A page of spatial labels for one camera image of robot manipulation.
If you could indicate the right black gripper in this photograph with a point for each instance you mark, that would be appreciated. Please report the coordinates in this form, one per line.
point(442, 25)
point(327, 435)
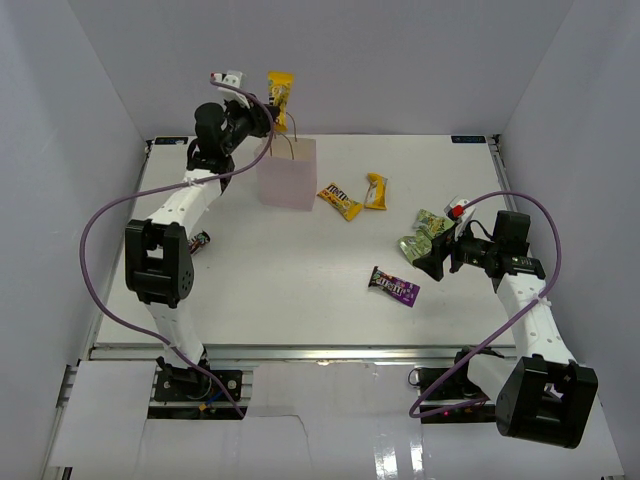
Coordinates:
point(433, 264)

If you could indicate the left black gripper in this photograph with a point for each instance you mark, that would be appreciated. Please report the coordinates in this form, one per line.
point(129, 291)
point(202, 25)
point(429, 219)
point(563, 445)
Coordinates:
point(261, 124)

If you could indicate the green snack packet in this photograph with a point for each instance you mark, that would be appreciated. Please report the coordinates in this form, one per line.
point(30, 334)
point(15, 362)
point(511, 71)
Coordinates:
point(431, 225)
point(415, 246)

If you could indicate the yellow m&m packet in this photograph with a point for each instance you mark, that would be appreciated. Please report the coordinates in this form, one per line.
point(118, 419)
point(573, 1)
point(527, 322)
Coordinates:
point(346, 206)
point(280, 85)

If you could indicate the purple m&m packet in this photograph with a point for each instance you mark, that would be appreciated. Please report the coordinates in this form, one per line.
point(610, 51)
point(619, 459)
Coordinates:
point(401, 290)
point(198, 242)

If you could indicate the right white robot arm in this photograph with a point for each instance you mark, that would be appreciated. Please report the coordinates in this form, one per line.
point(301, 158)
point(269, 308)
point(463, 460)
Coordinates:
point(546, 396)

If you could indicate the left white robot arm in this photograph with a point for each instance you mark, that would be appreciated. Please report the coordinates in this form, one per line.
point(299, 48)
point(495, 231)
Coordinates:
point(158, 259)

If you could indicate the pink paper bag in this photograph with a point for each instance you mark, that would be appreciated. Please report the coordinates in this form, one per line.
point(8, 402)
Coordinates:
point(287, 174)

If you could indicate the yellow snack bar wrapper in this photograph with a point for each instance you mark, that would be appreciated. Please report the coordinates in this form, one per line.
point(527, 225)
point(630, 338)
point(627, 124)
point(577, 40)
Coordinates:
point(376, 194)

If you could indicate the blue label left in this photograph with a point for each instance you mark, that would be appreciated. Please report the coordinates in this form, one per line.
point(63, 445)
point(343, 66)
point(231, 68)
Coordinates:
point(171, 140)

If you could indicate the blue label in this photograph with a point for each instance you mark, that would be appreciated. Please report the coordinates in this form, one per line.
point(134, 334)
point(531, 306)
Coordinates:
point(468, 139)
point(171, 140)

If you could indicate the blue label right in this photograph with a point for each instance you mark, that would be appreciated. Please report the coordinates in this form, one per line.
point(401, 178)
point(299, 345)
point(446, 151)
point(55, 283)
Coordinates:
point(468, 139)

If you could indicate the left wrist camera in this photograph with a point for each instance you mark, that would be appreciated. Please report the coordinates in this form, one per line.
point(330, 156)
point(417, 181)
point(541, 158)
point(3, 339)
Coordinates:
point(229, 85)

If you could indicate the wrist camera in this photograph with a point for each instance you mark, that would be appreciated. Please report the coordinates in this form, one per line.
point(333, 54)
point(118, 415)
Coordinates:
point(461, 213)
point(229, 85)

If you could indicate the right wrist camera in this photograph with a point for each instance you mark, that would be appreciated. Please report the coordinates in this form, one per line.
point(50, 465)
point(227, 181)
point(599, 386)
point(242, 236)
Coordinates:
point(461, 213)

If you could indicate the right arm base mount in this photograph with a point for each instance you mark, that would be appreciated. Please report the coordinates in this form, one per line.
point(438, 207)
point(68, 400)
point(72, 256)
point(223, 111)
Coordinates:
point(463, 399)

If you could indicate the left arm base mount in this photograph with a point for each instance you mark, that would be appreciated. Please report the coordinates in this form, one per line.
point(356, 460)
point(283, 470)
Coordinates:
point(183, 393)

